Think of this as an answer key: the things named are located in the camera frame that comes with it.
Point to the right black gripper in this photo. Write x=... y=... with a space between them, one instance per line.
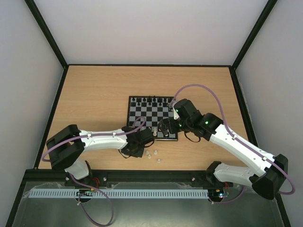
x=167 y=125

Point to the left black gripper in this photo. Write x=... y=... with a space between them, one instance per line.
x=139 y=153

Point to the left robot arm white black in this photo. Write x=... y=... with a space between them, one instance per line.
x=65 y=148

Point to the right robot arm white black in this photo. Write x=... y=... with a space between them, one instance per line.
x=264 y=172

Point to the left controller circuit board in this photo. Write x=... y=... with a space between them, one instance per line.
x=89 y=193

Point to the controller circuit board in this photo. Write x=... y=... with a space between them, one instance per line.
x=89 y=193
x=218 y=193

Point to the right controller circuit board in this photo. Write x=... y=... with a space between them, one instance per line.
x=218 y=193

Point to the black and silver chessboard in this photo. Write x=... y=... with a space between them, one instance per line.
x=152 y=115

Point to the light blue slotted cable duct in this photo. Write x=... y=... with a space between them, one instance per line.
x=124 y=194

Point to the black aluminium frame rail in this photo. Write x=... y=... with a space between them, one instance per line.
x=104 y=178

